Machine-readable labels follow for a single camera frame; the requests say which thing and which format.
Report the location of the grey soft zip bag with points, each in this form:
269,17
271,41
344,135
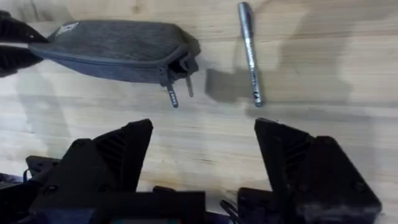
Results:
124,49

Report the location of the silver pen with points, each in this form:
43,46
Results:
250,56

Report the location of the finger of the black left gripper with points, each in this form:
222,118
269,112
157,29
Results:
15,31
15,60

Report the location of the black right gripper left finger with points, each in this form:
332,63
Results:
102,168

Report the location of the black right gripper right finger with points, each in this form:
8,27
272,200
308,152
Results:
317,180

